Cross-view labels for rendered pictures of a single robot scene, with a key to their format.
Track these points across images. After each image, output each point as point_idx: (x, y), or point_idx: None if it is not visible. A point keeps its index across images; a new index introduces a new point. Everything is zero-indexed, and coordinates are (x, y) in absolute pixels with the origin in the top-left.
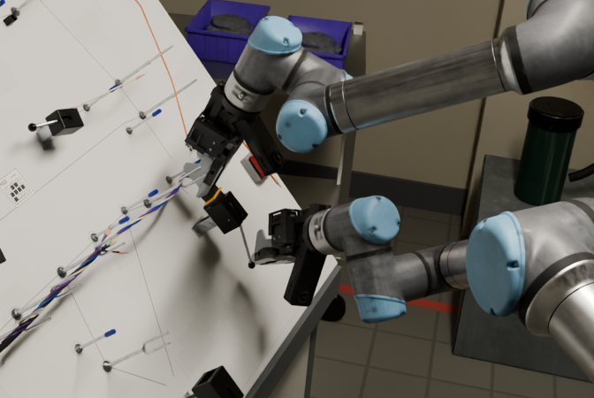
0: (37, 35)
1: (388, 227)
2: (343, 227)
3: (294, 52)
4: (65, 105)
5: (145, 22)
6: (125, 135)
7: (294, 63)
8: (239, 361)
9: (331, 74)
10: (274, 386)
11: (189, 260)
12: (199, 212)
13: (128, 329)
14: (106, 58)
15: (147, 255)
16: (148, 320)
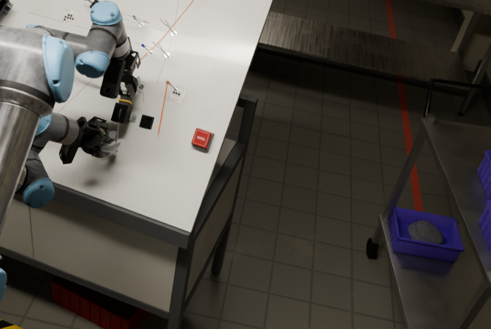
0: None
1: None
2: None
3: (96, 24)
4: (132, 15)
5: (234, 28)
6: (145, 52)
7: (90, 28)
8: (69, 170)
9: (83, 43)
10: (82, 209)
11: (104, 118)
12: (137, 113)
13: None
14: (183, 20)
15: (87, 93)
16: (54, 108)
